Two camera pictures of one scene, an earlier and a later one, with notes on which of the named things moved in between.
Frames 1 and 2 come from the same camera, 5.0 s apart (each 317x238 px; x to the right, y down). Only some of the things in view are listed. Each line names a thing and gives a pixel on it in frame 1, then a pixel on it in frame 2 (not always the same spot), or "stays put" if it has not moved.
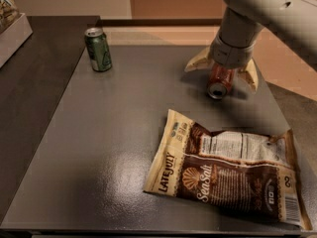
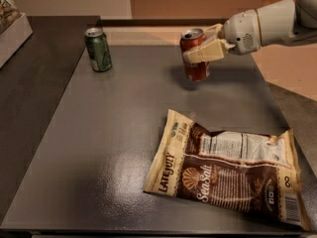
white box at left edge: (13, 38) stays put
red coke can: (220, 79) -> (195, 71)
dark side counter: (33, 81) stays put
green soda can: (99, 50) stays put
